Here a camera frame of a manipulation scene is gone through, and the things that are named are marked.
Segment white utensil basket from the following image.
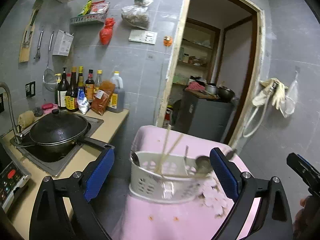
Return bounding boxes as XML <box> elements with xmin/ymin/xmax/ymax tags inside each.
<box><xmin>129</xmin><ymin>151</ymin><xmax>213</xmax><ymax>205</ymax></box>

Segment translucent mesh bag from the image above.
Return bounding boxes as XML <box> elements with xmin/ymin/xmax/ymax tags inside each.
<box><xmin>282</xmin><ymin>71</ymin><xmax>299</xmax><ymax>118</ymax></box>

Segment white paper box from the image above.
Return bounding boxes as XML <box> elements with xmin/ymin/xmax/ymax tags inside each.
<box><xmin>52</xmin><ymin>29</ymin><xmax>75</xmax><ymax>57</ymax></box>

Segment red cloth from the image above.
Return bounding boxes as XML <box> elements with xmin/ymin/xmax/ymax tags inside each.
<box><xmin>187</xmin><ymin>81</ymin><xmax>206</xmax><ymax>91</ymax></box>

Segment metal faucet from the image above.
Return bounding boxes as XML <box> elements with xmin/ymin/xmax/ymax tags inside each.
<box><xmin>0</xmin><ymin>81</ymin><xmax>25</xmax><ymax>145</ymax></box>

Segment green yellow cap bottle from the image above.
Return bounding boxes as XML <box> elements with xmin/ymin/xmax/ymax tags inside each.
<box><xmin>54</xmin><ymin>73</ymin><xmax>62</xmax><ymax>105</ymax></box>

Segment wooden shelf unit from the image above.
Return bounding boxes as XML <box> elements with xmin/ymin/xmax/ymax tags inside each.
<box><xmin>175</xmin><ymin>17</ymin><xmax>221</xmax><ymax>85</ymax></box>

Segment red snack packet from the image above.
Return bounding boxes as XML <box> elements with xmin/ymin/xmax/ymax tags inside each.
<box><xmin>89</xmin><ymin>1</ymin><xmax>111</xmax><ymax>14</ymax></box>

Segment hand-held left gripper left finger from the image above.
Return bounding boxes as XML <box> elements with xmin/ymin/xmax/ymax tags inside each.
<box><xmin>29</xmin><ymin>144</ymin><xmax>115</xmax><ymax>240</ymax></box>

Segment white blue salt bag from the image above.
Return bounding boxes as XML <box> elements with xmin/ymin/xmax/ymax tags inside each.
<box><xmin>77</xmin><ymin>88</ymin><xmax>90</xmax><ymax>115</ymax></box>

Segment yellow sponge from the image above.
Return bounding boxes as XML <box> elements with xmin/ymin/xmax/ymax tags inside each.
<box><xmin>18</xmin><ymin>110</ymin><xmax>35</xmax><ymax>128</ymax></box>

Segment wooden knife holder board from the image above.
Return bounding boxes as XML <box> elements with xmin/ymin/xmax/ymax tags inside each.
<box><xmin>19</xmin><ymin>0</ymin><xmax>43</xmax><ymax>63</ymax></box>

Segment metal peeler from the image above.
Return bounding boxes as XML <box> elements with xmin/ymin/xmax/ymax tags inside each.
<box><xmin>34</xmin><ymin>30</ymin><xmax>44</xmax><ymax>60</ymax></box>

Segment yellow cap sauce bottle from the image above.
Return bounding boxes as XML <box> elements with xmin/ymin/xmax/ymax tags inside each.
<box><xmin>77</xmin><ymin>66</ymin><xmax>86</xmax><ymax>92</ymax></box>

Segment clear yellow cap bottle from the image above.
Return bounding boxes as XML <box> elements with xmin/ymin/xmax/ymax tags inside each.
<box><xmin>93</xmin><ymin>70</ymin><xmax>103</xmax><ymax>93</ymax></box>

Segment pale food scraps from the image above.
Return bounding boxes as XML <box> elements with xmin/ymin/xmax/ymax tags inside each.
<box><xmin>200</xmin><ymin>176</ymin><xmax>229</xmax><ymax>219</ymax></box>

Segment green box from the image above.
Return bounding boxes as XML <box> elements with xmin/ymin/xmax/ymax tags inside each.
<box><xmin>172</xmin><ymin>75</ymin><xmax>188</xmax><ymax>85</ymax></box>

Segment yellow snack packet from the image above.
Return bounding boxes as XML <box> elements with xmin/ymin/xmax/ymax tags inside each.
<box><xmin>79</xmin><ymin>0</ymin><xmax>93</xmax><ymax>17</ymax></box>

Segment white wall socket panel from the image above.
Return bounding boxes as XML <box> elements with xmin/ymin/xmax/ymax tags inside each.
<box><xmin>128</xmin><ymin>29</ymin><xmax>157</xmax><ymax>45</ymax></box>

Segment wooden door frame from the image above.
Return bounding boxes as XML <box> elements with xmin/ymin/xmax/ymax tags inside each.
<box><xmin>155</xmin><ymin>0</ymin><xmax>266</xmax><ymax>151</ymax></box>

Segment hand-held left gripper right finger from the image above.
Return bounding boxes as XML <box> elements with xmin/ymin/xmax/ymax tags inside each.
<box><xmin>209</xmin><ymin>147</ymin><xmax>293</xmax><ymax>240</ymax></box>

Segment induction cooker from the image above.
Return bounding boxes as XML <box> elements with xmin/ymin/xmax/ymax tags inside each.
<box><xmin>0</xmin><ymin>140</ymin><xmax>32</xmax><ymax>212</ymax></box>

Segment dark metal bowl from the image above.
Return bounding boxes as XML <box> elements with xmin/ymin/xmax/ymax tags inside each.
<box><xmin>218</xmin><ymin>86</ymin><xmax>236</xmax><ymax>100</ymax></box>

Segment pink soap dish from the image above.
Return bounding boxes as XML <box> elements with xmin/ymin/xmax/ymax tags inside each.
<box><xmin>41</xmin><ymin>103</ymin><xmax>59</xmax><ymax>112</ymax></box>

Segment steel sink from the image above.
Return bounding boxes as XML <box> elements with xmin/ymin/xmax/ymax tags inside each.
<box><xmin>9</xmin><ymin>112</ymin><xmax>104</xmax><ymax>178</ymax></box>

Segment grey wall rack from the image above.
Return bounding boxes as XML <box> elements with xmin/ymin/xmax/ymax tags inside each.
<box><xmin>70</xmin><ymin>12</ymin><xmax>108</xmax><ymax>26</ymax></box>

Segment red white sack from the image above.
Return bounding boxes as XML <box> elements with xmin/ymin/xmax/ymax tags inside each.
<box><xmin>163</xmin><ymin>107</ymin><xmax>173</xmax><ymax>128</ymax></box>

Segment wooden chopstick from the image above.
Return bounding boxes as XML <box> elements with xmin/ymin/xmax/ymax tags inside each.
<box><xmin>165</xmin><ymin>133</ymin><xmax>185</xmax><ymax>157</ymax></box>
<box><xmin>156</xmin><ymin>124</ymin><xmax>173</xmax><ymax>175</ymax></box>

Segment tall soy sauce bottle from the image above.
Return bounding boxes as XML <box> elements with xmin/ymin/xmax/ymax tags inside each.
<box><xmin>65</xmin><ymin>67</ymin><xmax>80</xmax><ymax>112</ymax></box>

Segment black cap sauce bottle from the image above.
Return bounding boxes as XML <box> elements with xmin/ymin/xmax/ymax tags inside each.
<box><xmin>85</xmin><ymin>69</ymin><xmax>95</xmax><ymax>102</ymax></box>

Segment black wok lid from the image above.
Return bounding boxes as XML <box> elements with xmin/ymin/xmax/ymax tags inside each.
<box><xmin>29</xmin><ymin>108</ymin><xmax>89</xmax><ymax>145</ymax></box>

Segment plastic bag of dried goods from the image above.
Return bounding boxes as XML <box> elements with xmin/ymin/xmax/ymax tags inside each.
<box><xmin>121</xmin><ymin>0</ymin><xmax>154</xmax><ymax>29</ymax></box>

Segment white hose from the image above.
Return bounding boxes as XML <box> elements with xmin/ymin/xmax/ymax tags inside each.
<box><xmin>242</xmin><ymin>84</ymin><xmax>278</xmax><ymax>138</ymax></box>

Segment red plastic bag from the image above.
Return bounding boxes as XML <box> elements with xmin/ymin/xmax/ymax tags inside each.
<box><xmin>99</xmin><ymin>17</ymin><xmax>116</xmax><ymax>46</ymax></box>

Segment black wall socket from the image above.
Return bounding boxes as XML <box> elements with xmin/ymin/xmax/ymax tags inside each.
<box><xmin>25</xmin><ymin>81</ymin><xmax>36</xmax><ymax>98</ymax></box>

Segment person's right hand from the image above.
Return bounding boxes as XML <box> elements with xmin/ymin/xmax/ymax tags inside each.
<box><xmin>294</xmin><ymin>196</ymin><xmax>320</xmax><ymax>240</ymax></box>

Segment grey cabinet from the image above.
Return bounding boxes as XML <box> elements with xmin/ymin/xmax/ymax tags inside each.
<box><xmin>172</xmin><ymin>90</ymin><xmax>235</xmax><ymax>143</ymax></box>

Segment metal ladle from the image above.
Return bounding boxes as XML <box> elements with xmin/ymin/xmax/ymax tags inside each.
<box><xmin>196</xmin><ymin>156</ymin><xmax>213</xmax><ymax>179</ymax></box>

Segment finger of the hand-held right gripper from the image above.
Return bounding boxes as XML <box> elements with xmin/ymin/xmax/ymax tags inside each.
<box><xmin>297</xmin><ymin>154</ymin><xmax>320</xmax><ymax>178</ymax></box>
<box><xmin>286</xmin><ymin>152</ymin><xmax>313</xmax><ymax>188</ymax></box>

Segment cooking oil jug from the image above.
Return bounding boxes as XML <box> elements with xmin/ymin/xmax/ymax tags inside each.
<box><xmin>107</xmin><ymin>71</ymin><xmax>125</xmax><ymax>113</ymax></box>

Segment metal pot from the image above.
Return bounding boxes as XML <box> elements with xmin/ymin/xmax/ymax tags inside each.
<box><xmin>204</xmin><ymin>83</ymin><xmax>219</xmax><ymax>96</ymax></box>

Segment black wok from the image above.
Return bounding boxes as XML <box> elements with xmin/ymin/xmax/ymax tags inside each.
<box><xmin>29</xmin><ymin>130</ymin><xmax>116</xmax><ymax>156</ymax></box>

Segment pink table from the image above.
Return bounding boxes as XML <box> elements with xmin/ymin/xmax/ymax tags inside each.
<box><xmin>111</xmin><ymin>125</ymin><xmax>263</xmax><ymax>240</ymax></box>

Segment beige kitchen counter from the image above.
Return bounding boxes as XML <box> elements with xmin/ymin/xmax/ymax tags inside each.
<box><xmin>0</xmin><ymin>108</ymin><xmax>130</xmax><ymax>230</ymax></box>

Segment dark pump bottle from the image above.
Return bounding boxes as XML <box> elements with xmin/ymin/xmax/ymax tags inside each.
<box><xmin>57</xmin><ymin>67</ymin><xmax>70</xmax><ymax>109</ymax></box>

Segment metal skimmer strainer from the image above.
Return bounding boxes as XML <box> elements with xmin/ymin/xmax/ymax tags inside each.
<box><xmin>43</xmin><ymin>31</ymin><xmax>58</xmax><ymax>92</ymax></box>

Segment orange chili powder packet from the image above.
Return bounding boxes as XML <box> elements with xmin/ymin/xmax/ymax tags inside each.
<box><xmin>90</xmin><ymin>80</ymin><xmax>116</xmax><ymax>116</ymax></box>

